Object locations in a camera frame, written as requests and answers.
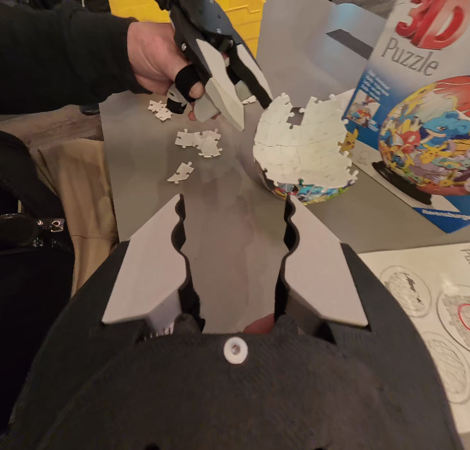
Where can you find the black bag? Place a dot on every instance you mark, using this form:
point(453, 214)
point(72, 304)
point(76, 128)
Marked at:
point(29, 273)

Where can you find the person's left hand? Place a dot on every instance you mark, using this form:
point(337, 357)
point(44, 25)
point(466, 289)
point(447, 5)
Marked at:
point(154, 53)

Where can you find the yellow plastic bin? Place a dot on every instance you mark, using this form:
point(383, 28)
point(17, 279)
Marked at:
point(132, 5)

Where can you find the puzzle ball cardboard box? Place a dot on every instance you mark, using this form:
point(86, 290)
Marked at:
point(415, 90)

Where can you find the white puzzle piece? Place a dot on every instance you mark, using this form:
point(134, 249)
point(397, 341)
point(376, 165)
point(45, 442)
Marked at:
point(249, 100)
point(181, 172)
point(155, 106)
point(164, 114)

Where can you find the person's khaki trousers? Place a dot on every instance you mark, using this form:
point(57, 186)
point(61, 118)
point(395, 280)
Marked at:
point(84, 200)

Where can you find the joined white puzzle pieces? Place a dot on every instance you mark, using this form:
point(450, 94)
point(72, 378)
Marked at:
point(203, 141)

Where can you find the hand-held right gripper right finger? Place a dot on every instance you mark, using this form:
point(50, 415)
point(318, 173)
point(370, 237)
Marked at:
point(319, 273)

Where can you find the white instruction sheet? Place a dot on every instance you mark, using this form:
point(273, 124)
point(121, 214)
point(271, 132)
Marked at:
point(422, 273)

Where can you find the partly built puzzle ball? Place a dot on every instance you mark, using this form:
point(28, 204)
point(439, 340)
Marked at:
point(293, 152)

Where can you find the person's right hand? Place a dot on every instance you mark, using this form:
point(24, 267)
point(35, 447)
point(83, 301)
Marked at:
point(259, 325)

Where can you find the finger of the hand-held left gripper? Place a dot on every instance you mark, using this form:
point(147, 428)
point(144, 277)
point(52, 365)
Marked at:
point(249, 66)
point(224, 90)

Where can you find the person's left forearm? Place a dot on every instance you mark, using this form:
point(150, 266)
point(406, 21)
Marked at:
point(55, 53)

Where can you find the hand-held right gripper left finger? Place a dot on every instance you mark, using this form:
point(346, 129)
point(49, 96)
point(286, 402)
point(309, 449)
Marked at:
point(147, 270)

